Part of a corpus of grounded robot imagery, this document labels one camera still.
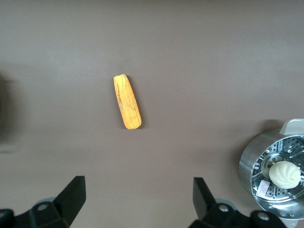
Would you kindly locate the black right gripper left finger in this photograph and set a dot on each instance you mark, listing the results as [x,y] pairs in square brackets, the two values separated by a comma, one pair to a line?
[66,197]

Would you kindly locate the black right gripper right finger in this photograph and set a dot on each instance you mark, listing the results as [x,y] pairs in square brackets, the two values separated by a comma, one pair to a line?
[206,204]

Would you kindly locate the yellow corn cob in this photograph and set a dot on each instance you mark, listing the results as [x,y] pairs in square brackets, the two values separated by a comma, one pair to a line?
[127,102]

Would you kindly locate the steel steamer pot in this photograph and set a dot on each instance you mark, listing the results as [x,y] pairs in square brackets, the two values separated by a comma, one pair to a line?
[249,156]

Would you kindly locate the white red-print sticker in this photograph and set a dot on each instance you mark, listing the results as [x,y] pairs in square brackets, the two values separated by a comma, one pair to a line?
[263,188]

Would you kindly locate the white steamed bun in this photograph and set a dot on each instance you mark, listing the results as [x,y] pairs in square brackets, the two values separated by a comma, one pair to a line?
[283,174]

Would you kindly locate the perforated steel steamer plate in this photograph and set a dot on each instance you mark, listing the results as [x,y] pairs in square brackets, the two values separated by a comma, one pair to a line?
[282,147]

